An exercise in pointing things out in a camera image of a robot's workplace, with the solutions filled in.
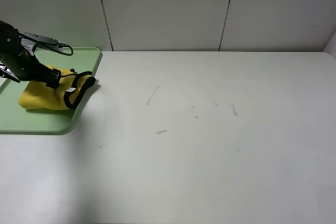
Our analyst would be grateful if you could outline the yellow towel with black trim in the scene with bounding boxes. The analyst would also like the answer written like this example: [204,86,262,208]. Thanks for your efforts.
[18,65,96,110]

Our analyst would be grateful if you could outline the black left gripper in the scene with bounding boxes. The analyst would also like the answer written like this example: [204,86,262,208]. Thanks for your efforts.
[1,22,61,90]

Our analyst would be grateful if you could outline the light green plastic tray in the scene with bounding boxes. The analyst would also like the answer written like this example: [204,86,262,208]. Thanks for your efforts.
[1,47,102,135]

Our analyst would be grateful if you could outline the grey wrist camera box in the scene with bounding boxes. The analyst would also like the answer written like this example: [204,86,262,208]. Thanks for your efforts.
[20,32,62,52]

